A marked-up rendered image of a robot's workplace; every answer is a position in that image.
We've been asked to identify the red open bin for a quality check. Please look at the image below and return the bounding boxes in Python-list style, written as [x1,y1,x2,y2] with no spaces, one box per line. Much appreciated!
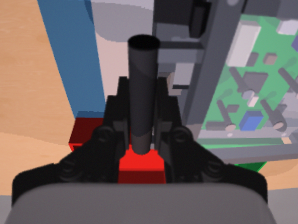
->
[68,117,166,184]

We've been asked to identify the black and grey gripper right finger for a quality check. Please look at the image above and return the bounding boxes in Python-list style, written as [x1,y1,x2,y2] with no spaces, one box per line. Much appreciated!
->
[153,77,268,205]

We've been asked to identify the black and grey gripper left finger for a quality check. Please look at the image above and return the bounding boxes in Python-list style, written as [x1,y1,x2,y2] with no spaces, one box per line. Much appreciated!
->
[11,76,131,209]

